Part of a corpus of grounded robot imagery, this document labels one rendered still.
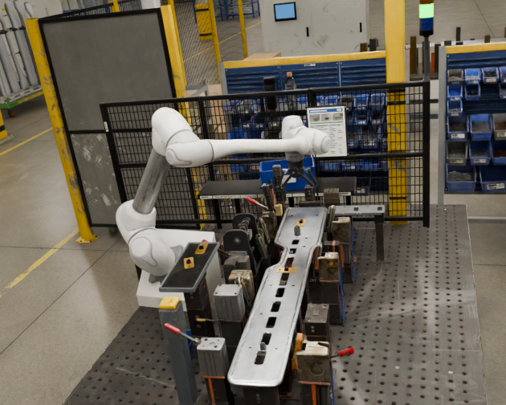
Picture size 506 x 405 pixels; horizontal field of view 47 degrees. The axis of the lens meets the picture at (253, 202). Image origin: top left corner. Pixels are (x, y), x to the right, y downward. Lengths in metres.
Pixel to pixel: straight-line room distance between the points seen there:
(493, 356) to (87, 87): 3.58
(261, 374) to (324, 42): 7.58
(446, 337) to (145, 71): 3.10
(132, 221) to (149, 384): 0.78
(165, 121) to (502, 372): 2.29
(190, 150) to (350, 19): 6.86
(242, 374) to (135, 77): 3.20
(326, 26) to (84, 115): 4.95
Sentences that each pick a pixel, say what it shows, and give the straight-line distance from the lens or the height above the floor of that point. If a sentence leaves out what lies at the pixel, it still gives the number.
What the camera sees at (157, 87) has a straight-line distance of 4.69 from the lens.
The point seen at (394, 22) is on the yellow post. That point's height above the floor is 1.86.
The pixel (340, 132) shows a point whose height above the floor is 1.30.
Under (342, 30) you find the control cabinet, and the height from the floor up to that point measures 1.08.
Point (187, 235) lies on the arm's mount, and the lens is 2.95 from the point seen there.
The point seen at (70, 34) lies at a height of 1.85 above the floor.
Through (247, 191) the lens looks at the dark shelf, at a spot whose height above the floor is 1.03.
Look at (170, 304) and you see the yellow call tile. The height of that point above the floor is 1.16.
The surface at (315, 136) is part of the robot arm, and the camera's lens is 2.56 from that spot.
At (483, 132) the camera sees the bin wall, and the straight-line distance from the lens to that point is 4.45.
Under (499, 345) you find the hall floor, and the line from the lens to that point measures 3.78.
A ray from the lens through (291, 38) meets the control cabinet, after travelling 9.26.
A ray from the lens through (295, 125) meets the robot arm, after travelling 2.68.
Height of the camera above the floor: 2.25
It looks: 23 degrees down
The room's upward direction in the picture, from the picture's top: 7 degrees counter-clockwise
